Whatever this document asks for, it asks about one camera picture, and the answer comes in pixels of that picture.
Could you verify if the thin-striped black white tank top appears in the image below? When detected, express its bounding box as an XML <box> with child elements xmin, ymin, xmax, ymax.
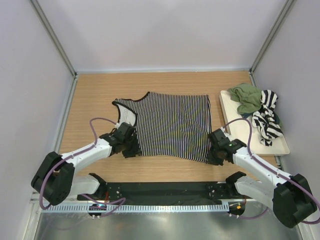
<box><xmin>112</xmin><ymin>91</ymin><xmax>212</xmax><ymax>163</ymax></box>

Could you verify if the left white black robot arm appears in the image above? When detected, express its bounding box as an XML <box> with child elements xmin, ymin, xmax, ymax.
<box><xmin>30</xmin><ymin>122</ymin><xmax>140</xmax><ymax>206</ymax></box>

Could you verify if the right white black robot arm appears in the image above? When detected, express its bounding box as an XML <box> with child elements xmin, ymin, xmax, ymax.
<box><xmin>207</xmin><ymin>128</ymin><xmax>320</xmax><ymax>229</ymax></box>

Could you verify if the wide-striped black white tank top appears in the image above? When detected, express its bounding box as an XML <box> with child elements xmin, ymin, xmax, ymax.
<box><xmin>251</xmin><ymin>89</ymin><xmax>283</xmax><ymax>147</ymax></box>

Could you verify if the green tank top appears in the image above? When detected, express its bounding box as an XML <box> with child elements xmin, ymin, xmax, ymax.
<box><xmin>227</xmin><ymin>83</ymin><xmax>262</xmax><ymax>115</ymax></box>

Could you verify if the white plastic tray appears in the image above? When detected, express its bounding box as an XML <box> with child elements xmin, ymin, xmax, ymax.
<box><xmin>218</xmin><ymin>89</ymin><xmax>290</xmax><ymax>156</ymax></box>

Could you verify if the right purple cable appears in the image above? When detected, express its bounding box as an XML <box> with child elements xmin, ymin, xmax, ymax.
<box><xmin>223</xmin><ymin>117</ymin><xmax>320</xmax><ymax>225</ymax></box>

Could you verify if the purple cable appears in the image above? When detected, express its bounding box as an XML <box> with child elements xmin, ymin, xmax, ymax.
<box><xmin>223</xmin><ymin>117</ymin><xmax>320</xmax><ymax>225</ymax></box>
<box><xmin>39</xmin><ymin>116</ymin><xmax>127</xmax><ymax>230</ymax></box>

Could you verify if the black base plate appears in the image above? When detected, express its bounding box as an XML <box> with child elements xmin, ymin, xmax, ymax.
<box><xmin>88</xmin><ymin>181</ymin><xmax>245</xmax><ymax>201</ymax></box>

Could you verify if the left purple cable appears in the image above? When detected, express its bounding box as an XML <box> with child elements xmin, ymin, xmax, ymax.
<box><xmin>39</xmin><ymin>116</ymin><xmax>127</xmax><ymax>230</ymax></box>

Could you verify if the slotted cable duct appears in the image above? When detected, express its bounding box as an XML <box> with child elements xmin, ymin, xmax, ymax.
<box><xmin>44</xmin><ymin>202</ymin><xmax>229</xmax><ymax>213</ymax></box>

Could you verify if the aluminium frame rail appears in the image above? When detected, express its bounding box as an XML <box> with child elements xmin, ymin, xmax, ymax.
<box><xmin>29</xmin><ymin>179</ymin><xmax>305</xmax><ymax>205</ymax></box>

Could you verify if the right aluminium corner post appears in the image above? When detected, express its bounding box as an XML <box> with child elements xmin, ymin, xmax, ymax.
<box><xmin>249</xmin><ymin>0</ymin><xmax>296</xmax><ymax>76</ymax></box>

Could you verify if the aluminium corner post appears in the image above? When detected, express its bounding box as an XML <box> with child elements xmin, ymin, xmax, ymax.
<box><xmin>29</xmin><ymin>0</ymin><xmax>78</xmax><ymax>78</ymax></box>
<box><xmin>249</xmin><ymin>0</ymin><xmax>296</xmax><ymax>76</ymax></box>

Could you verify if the left aluminium corner post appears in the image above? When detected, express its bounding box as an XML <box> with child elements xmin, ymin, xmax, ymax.
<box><xmin>29</xmin><ymin>0</ymin><xmax>78</xmax><ymax>78</ymax></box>

